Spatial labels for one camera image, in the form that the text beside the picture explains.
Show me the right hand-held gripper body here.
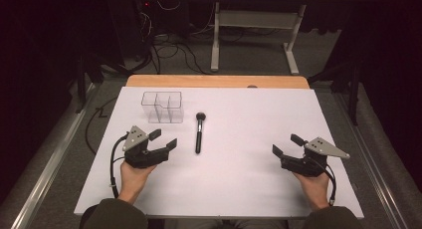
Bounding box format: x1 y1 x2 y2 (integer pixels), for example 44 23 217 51
280 136 351 177

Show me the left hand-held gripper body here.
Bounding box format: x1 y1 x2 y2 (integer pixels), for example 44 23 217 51
121 124 171 169

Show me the black makeup brush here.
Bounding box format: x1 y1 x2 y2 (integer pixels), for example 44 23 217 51
194 112 207 155

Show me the clear plastic organizer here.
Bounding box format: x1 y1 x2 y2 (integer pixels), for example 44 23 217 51
140 91 185 124

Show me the person's right hand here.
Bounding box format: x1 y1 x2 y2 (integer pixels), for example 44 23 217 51
293 170 331 211

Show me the person's left hand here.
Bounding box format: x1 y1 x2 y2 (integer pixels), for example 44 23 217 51
118 160 157 204

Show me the white table cover sheet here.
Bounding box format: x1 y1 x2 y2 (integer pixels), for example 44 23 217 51
73 86 365 220

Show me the black metal stand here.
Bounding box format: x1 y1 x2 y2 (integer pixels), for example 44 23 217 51
75 52 105 115
307 56 363 126

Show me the wooden table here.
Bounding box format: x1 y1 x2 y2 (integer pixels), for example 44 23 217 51
125 74 311 90

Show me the black computer tower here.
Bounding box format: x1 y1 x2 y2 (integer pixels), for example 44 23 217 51
132 0 191 41

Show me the left hand-held gripper cable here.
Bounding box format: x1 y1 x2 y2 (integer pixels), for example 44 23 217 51
109 132 129 200

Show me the hand-held gripper cable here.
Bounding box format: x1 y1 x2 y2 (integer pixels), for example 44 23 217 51
109 132 129 200
317 158 338 206

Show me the right hand-held gripper cable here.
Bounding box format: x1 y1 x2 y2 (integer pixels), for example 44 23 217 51
317 158 338 206

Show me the black floor cable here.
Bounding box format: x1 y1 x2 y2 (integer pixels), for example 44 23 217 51
85 96 119 155

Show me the metal floor rail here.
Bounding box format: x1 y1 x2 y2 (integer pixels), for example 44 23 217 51
333 91 410 229
9 83 98 229

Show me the tangle of floor cables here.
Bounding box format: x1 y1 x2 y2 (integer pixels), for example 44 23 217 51
132 0 217 76

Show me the white metal desk frame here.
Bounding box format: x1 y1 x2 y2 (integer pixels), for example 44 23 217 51
210 1 309 76

